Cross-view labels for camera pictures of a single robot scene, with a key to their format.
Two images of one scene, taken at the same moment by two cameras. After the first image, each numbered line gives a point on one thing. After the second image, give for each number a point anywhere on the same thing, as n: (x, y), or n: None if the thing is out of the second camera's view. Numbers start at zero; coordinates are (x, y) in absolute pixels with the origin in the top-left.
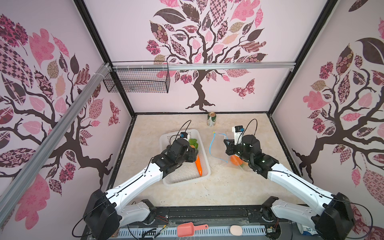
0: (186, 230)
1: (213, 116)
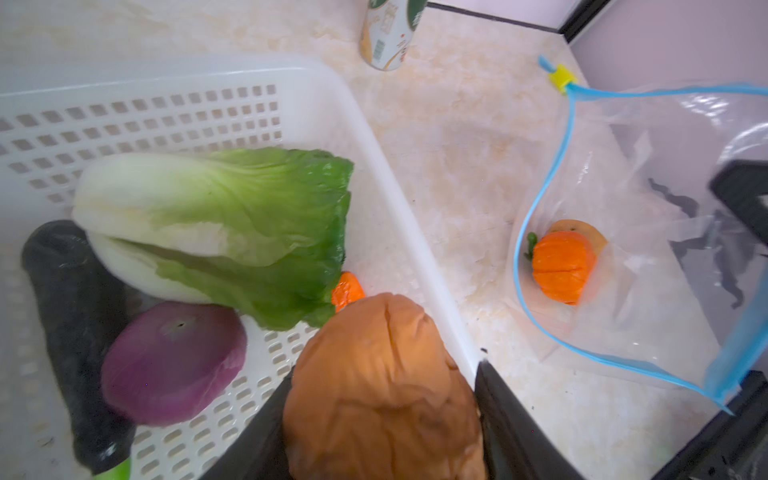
0: None
1: (388, 31)
